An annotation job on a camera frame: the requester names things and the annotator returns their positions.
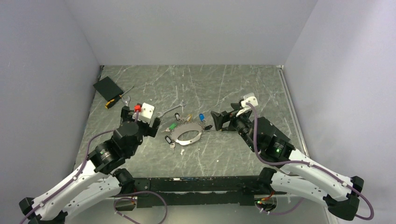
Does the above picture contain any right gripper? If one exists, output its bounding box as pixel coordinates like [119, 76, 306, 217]
[211, 102, 258, 151]

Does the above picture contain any metal key organizer plate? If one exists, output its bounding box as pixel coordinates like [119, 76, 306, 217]
[170, 122, 204, 146]

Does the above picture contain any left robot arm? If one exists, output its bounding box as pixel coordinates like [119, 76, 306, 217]
[19, 103, 161, 224]

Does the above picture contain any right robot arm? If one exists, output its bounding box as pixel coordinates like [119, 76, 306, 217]
[211, 100, 364, 221]

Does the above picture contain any silver wrench left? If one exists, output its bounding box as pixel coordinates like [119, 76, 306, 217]
[121, 96, 131, 107]

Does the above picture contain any blue key tag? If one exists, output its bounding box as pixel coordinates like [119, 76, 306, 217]
[199, 113, 205, 122]

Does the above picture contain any black key tag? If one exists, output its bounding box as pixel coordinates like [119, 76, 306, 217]
[175, 113, 182, 121]
[164, 135, 173, 145]

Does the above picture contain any left orange black screwdriver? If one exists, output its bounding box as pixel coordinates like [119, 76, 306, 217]
[105, 86, 134, 109]

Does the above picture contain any green key tag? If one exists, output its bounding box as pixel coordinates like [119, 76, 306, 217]
[162, 123, 177, 133]

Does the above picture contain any silver wrench near plate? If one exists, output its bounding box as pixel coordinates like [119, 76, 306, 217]
[157, 100, 187, 118]

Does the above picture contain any left black box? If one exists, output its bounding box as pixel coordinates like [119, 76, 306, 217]
[93, 77, 124, 101]

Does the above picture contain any black box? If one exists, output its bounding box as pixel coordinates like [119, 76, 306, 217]
[93, 77, 124, 101]
[269, 122, 290, 142]

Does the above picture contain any right black box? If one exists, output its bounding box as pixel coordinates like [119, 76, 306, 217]
[269, 122, 290, 142]

